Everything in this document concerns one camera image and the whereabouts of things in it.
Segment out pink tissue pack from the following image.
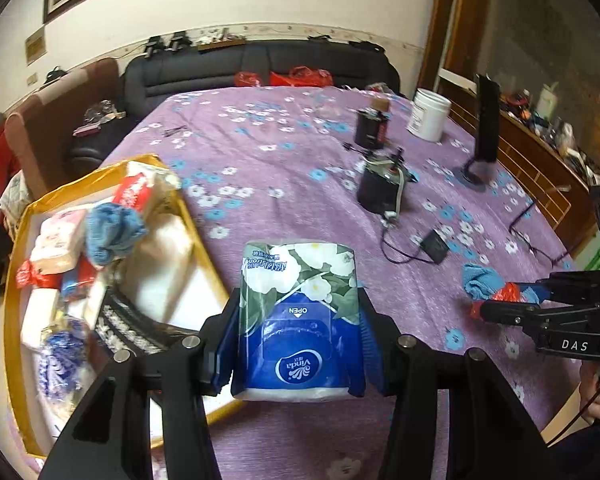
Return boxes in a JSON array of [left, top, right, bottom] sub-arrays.
[[30, 209, 89, 276]]

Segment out person's right forearm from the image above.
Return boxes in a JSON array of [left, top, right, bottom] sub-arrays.
[[545, 422, 600, 480]]

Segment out yellow wall plaque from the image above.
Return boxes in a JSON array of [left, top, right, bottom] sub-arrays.
[[25, 27, 49, 66]]

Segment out person's right hand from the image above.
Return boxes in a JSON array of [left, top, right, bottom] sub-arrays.
[[577, 360, 600, 426]]

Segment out small red white packet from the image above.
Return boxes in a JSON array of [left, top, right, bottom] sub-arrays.
[[60, 255, 101, 303]]

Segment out white plastic jar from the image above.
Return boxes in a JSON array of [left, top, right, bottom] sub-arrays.
[[406, 88, 452, 143]]

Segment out black round device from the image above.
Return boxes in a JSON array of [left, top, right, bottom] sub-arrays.
[[356, 149, 411, 216]]

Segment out black panel on stand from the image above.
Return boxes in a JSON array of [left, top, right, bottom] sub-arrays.
[[461, 74, 502, 192]]

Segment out white plastic bag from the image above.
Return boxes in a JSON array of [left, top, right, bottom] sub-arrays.
[[125, 215, 216, 321]]

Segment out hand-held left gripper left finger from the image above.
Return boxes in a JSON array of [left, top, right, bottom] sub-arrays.
[[40, 287, 243, 480]]

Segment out white plastic jug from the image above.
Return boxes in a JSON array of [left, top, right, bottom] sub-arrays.
[[537, 84, 561, 116]]

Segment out black power cable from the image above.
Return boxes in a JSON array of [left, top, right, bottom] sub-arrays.
[[379, 212, 431, 265]]

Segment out brown armchair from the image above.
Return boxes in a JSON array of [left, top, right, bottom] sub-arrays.
[[4, 57, 126, 201]]

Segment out blue floral tissue pack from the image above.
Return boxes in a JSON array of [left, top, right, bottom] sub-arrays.
[[230, 241, 367, 403]]

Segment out blue knitted cloth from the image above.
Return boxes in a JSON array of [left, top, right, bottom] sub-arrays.
[[86, 202, 149, 269], [461, 262, 541, 306]]

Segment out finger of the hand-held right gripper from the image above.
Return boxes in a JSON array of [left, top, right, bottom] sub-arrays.
[[472, 299, 548, 331], [532, 271, 600, 306]]

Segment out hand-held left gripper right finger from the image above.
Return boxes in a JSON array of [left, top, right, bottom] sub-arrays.
[[357, 285, 556, 480]]

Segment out black power adapter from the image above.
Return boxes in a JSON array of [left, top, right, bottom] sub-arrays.
[[419, 229, 450, 264]]

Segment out black packet with white print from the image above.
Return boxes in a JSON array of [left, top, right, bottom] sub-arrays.
[[94, 287, 203, 361]]

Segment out wooden board with clutter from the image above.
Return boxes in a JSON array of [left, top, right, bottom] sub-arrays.
[[197, 35, 246, 54]]

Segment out plain white tissue pack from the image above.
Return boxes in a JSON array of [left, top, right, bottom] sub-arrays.
[[20, 287, 61, 351]]

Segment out black-framed eyeglasses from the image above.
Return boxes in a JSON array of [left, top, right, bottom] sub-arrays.
[[509, 199, 573, 266]]

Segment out white packet with red print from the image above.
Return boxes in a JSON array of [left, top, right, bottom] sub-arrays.
[[111, 160, 181, 211]]

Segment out wooden cabinet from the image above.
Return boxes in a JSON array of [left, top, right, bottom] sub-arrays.
[[437, 70, 600, 271]]

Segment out yellow-edged white box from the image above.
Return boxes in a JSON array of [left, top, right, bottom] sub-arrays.
[[2, 154, 243, 458]]

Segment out blue white patterned bag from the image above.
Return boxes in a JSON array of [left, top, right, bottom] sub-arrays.
[[37, 317, 94, 406]]

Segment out pale quilted blanket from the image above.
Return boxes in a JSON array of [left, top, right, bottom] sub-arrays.
[[0, 170, 34, 222]]

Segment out black leather sofa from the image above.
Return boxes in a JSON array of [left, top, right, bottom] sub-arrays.
[[67, 42, 401, 171]]

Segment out small red bag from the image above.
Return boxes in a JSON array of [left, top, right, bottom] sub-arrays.
[[470, 282, 524, 319]]

